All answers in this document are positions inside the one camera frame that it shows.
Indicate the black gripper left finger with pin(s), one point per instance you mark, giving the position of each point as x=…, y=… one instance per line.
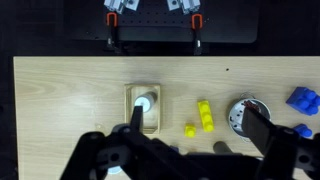
x=110, y=153

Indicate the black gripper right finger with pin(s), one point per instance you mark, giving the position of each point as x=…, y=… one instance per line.
x=276, y=146

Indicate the white mug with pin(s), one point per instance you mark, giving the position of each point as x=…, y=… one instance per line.
x=115, y=170

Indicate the long blue four-stud block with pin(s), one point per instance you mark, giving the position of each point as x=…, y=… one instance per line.
x=301, y=130

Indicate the red beans heap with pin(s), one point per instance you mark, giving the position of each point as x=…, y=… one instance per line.
x=252, y=104

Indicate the small steel pot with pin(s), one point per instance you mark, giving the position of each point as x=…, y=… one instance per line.
x=236, y=116

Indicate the blue square four-stud block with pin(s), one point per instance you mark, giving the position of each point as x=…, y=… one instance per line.
x=301, y=101

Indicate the wooden slat crate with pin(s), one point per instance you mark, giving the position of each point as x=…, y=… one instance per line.
x=155, y=113

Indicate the yellow three-stud block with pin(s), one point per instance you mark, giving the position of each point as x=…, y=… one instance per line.
x=206, y=116

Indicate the small yellow block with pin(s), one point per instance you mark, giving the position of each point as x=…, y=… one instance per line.
x=190, y=130

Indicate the orange black bar clamp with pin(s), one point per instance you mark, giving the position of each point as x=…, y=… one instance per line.
x=197, y=33
x=112, y=31

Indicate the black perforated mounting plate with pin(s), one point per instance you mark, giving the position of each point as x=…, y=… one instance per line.
x=156, y=23

